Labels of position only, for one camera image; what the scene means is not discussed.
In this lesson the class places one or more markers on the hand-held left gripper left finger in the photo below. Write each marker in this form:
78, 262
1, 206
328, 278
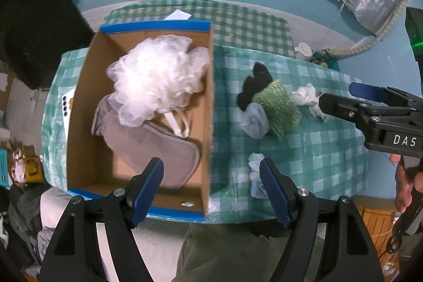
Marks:
150, 189

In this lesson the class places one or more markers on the green mesh scrubber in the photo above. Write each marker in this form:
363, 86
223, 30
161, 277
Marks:
277, 110

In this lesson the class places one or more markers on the white mesh bath pouf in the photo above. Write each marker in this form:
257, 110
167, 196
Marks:
155, 77

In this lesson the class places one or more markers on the yellow box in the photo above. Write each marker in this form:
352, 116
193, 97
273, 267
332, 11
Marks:
31, 169

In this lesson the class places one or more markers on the white paper sheet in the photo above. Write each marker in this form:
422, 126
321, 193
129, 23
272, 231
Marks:
178, 15

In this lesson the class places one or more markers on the teal checked plastic tablecloth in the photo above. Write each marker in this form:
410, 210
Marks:
314, 153

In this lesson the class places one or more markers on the white bluish cloth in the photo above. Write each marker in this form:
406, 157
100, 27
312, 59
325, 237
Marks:
256, 166

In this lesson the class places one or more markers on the green cream checked tablecloth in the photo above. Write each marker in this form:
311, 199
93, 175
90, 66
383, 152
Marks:
238, 27

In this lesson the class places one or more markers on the teal cardboard box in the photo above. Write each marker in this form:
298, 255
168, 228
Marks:
4, 169

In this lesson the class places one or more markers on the orange wooden stool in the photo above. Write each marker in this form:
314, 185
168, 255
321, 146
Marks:
373, 222

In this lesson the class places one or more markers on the white seat cushion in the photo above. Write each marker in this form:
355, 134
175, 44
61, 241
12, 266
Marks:
158, 252

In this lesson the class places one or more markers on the teal patterned cloth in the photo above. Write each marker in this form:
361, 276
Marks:
325, 60

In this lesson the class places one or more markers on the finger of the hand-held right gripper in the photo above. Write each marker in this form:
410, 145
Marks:
363, 91
337, 108

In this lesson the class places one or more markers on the person's right hand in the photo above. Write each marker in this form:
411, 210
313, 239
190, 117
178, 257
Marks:
404, 183

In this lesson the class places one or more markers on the light blue sock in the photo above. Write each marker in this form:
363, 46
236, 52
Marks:
256, 121

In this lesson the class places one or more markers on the black sock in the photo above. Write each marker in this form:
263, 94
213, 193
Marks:
251, 90

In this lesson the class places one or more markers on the cardboard box with blue edges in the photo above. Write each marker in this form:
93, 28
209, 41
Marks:
82, 103

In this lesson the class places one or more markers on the white smartphone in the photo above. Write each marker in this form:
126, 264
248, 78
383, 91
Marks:
67, 107

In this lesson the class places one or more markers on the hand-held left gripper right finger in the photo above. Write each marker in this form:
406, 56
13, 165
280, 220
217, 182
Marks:
276, 192

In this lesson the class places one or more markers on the grey slipper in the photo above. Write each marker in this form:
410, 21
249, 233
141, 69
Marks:
148, 150

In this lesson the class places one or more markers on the white cup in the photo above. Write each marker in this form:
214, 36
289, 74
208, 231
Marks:
302, 50

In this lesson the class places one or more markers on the grey clothes pile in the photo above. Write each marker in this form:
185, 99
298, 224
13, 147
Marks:
23, 219

